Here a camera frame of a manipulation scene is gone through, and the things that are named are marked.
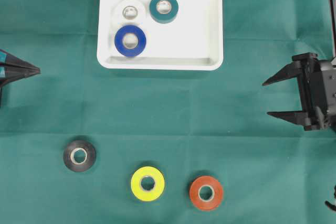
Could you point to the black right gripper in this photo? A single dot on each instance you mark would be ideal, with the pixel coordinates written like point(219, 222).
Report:
point(318, 86)

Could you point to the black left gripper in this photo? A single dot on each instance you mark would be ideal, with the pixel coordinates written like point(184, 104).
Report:
point(11, 75)

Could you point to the black tape roll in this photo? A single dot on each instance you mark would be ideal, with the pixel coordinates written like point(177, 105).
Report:
point(69, 156)

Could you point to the white tape roll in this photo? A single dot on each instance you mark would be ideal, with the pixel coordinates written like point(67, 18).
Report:
point(128, 12)

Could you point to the blue tape roll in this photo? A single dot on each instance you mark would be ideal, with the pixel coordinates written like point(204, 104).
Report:
point(130, 29)

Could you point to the green tape roll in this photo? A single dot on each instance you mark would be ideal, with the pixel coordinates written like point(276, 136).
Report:
point(164, 11)

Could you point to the white plastic case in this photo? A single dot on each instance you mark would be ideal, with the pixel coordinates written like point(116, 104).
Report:
point(192, 41)

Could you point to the red tape roll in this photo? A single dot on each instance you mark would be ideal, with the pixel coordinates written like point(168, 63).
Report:
point(216, 197)

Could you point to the yellow tape roll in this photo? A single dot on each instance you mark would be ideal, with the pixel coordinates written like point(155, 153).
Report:
point(147, 195)

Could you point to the green table cloth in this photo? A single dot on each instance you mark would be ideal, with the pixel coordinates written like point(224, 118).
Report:
point(186, 124)

